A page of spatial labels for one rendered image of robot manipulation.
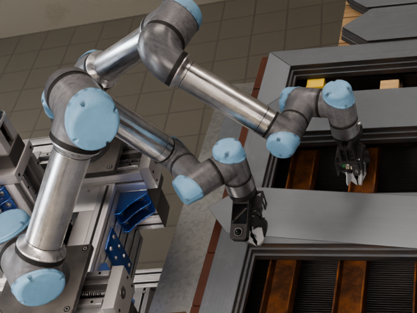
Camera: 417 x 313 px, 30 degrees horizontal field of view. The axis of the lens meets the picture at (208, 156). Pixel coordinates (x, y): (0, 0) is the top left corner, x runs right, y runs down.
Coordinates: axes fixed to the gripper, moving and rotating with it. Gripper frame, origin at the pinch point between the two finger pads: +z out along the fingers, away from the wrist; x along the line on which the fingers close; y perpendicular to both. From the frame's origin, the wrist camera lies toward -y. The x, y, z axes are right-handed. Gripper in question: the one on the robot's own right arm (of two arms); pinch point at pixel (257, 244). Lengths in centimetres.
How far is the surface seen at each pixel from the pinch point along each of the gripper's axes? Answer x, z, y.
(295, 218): -8.9, 0.7, 10.0
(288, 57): 5, 0, 84
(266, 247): -1.9, 2.5, 1.1
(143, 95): 119, 87, 177
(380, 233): -32.6, 0.6, 4.4
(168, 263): 34.9, 19.6, 8.3
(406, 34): -35, 2, 94
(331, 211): -18.7, 0.6, 12.4
